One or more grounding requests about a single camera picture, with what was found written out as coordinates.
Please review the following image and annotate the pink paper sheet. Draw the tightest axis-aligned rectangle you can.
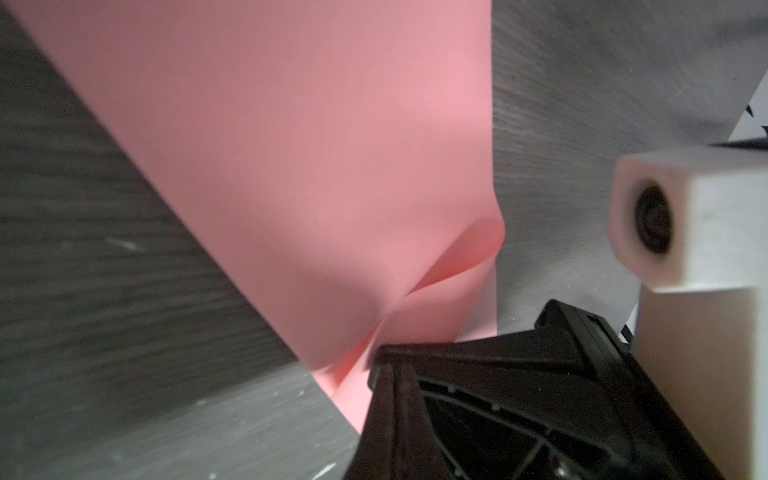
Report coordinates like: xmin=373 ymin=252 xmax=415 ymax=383
xmin=8 ymin=1 xmax=505 ymax=429

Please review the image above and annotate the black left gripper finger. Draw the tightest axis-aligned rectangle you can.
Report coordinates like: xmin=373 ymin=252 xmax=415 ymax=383
xmin=344 ymin=364 xmax=454 ymax=480

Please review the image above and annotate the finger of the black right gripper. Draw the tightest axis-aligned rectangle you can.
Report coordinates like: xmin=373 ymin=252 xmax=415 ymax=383
xmin=371 ymin=300 xmax=720 ymax=479

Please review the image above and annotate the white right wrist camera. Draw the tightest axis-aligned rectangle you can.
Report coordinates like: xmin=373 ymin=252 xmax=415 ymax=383
xmin=607 ymin=146 xmax=767 ymax=479

